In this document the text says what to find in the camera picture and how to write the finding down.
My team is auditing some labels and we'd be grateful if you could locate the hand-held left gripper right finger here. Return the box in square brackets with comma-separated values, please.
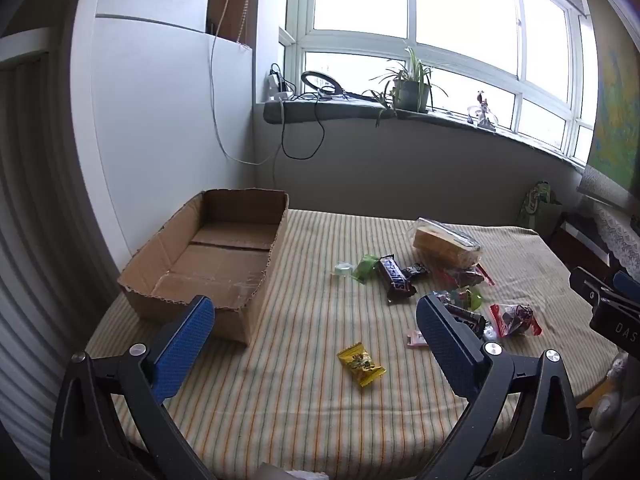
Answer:
[416, 294, 583, 480]

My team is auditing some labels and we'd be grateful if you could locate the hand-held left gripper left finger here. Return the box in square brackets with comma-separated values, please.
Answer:
[50, 295, 217, 480]

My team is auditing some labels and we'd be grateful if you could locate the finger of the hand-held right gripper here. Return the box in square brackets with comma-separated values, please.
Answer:
[569, 266, 612, 312]
[601, 270, 640, 311]

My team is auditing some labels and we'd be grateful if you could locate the black red snack packet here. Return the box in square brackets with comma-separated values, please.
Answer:
[442, 302, 488, 338]

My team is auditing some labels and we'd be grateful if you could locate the green clear candy packet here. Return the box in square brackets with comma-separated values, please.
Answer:
[447, 285, 485, 311]

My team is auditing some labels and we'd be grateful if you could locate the red clear snack packet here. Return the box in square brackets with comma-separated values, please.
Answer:
[490, 302, 543, 341]
[432, 265, 496, 288]

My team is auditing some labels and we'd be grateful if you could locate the cardboard box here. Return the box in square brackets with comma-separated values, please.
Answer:
[117, 189, 290, 346]

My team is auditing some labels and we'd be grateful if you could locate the brown chocolate bar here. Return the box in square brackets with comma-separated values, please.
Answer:
[375, 254, 418, 303]

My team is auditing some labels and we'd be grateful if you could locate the yellow candy packet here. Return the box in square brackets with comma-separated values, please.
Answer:
[337, 342, 387, 388]

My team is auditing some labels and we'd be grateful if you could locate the bagged sliced bread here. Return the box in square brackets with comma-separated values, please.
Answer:
[411, 217, 483, 268]

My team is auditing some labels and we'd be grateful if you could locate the green candy wrapper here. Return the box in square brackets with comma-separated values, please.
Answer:
[354, 254, 382, 283]

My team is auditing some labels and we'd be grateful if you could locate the dark chest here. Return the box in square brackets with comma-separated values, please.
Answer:
[550, 215, 616, 271]

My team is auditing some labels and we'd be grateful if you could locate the white lace cloth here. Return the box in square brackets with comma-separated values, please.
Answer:
[577, 165, 640, 281]

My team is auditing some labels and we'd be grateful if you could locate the white clothing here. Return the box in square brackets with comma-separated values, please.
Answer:
[580, 350, 633, 461]

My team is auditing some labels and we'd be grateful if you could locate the green bag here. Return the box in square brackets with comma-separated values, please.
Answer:
[517, 181, 563, 238]

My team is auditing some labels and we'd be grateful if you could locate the small figurine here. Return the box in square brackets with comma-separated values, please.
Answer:
[467, 90, 498, 130]

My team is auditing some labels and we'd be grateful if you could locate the white ribbed panel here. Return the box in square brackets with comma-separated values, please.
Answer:
[0, 30, 126, 461]

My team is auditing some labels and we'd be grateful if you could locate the white cabinet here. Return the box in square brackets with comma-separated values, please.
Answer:
[70, 0, 258, 271]

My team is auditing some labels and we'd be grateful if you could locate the potted spider plant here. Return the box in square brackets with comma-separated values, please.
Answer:
[362, 46, 451, 128]

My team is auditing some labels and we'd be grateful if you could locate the grey stone window sill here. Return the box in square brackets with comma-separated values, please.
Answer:
[263, 99, 586, 168]

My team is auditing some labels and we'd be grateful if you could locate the white power strip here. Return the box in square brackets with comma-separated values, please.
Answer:
[267, 62, 296, 103]

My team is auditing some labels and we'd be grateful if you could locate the brown wooden panel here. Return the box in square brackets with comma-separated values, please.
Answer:
[207, 0, 256, 46]

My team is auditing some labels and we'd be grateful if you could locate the wall map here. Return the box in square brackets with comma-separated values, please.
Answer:
[575, 0, 640, 201]

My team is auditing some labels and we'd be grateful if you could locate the black cable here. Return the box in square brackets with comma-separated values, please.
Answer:
[279, 95, 326, 161]

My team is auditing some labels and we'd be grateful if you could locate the ring light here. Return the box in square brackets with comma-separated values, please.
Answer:
[300, 70, 348, 102]

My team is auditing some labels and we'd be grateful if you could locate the white frame window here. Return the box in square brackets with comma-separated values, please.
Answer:
[285, 0, 598, 166]

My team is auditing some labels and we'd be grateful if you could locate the beaded blind cord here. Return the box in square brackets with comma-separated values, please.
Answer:
[235, 0, 253, 53]

